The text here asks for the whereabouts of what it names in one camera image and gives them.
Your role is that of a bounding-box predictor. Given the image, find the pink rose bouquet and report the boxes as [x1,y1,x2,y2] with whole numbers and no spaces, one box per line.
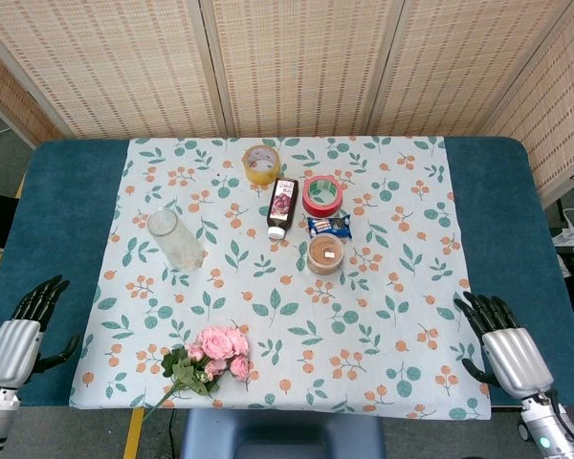
[143,324,253,422]

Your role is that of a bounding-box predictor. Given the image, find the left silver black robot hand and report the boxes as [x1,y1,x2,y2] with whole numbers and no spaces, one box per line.
[0,273,82,391]

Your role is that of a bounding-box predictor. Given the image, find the blue cookie snack packet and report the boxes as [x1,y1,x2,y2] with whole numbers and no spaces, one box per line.
[306,213,352,239]

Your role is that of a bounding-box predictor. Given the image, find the clear glass jar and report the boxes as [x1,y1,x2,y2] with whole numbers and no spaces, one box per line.
[145,207,207,273]

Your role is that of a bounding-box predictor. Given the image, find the woven bamboo screen panel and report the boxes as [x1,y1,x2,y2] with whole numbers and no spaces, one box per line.
[0,37,63,149]
[370,0,574,139]
[0,0,226,140]
[482,0,574,207]
[200,0,406,139]

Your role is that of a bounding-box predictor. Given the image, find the yellow clear tape roll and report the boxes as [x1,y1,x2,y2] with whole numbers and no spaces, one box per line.
[242,144,282,186]

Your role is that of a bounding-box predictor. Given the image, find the blue robot torso base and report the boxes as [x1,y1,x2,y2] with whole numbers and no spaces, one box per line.
[180,408,388,459]

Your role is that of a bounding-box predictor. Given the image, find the dark bottle with white cap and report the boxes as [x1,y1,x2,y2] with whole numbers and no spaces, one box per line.
[266,177,300,241]

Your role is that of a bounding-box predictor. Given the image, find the floral leaf berry tablecloth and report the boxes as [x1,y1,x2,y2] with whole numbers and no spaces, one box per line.
[69,136,493,422]

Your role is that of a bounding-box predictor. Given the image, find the blue velvet table cover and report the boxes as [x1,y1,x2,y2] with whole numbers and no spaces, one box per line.
[0,137,574,407]

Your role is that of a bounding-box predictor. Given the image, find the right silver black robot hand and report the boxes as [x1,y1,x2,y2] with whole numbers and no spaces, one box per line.
[453,290,555,399]

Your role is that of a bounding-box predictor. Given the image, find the clear jar of rubber bands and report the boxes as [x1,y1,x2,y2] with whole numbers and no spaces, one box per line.
[306,232,344,276]

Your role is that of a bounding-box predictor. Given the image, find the red tape roll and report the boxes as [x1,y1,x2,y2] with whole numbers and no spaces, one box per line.
[301,175,343,217]

